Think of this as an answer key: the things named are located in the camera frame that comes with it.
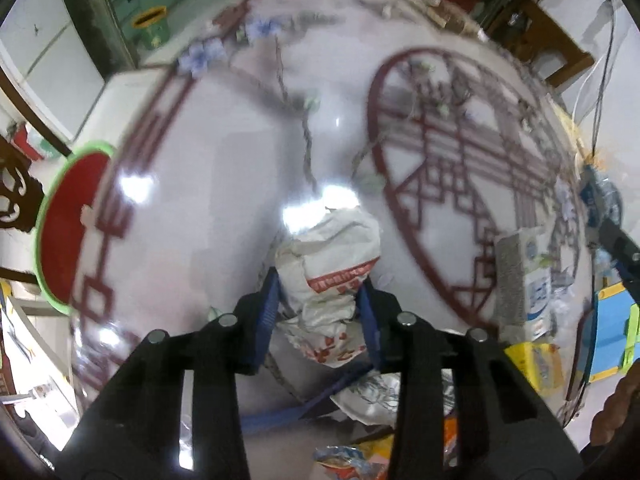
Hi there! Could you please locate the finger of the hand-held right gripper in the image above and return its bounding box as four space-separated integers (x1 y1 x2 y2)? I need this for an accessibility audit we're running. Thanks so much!
580 165 640 307

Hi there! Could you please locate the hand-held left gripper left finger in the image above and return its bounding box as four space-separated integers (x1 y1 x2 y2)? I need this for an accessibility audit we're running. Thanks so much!
75 266 281 480

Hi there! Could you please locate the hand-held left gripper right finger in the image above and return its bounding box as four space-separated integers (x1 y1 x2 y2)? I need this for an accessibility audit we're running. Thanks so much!
356 277 586 480

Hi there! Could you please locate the white bag red print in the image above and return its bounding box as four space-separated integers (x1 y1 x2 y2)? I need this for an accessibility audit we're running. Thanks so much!
274 207 384 369

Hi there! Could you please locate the blue white small carton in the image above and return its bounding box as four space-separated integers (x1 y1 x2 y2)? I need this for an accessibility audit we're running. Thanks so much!
495 227 554 339

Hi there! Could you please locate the yellow packet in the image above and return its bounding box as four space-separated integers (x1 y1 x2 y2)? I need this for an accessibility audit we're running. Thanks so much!
505 342 566 394

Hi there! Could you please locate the red basin with green rim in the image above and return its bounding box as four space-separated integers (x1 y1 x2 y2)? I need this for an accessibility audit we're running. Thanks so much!
34 141 119 314

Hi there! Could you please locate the white patterned plastic bag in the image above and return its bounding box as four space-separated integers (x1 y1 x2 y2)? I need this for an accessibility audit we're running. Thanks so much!
330 372 456 426

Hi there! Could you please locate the blue green plastic toy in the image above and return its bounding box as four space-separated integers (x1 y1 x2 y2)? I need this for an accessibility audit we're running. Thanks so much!
590 285 640 384

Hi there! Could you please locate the colourful snack wrapper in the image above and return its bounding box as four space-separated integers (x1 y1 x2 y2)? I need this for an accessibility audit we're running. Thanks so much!
312 445 391 480

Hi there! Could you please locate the plain wooden chair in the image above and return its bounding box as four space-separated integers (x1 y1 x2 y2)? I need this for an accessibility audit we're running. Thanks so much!
487 0 596 94

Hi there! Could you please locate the carved wooden chair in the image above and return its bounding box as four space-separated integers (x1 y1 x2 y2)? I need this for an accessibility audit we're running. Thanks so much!
0 135 47 286

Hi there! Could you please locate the brown snack packet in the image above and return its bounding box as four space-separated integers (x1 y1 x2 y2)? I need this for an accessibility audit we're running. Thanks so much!
410 0 481 34

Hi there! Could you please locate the green yellow waste bin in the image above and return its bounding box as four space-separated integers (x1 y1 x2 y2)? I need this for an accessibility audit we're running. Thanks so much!
131 6 170 51

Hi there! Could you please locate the white refrigerator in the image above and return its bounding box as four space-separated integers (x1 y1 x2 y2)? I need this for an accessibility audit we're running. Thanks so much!
0 0 109 144

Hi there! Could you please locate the blue strap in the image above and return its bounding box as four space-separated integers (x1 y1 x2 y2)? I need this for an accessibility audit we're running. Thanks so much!
240 365 374 436

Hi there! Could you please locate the charger cable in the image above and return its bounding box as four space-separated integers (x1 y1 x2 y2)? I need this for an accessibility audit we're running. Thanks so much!
570 0 616 161

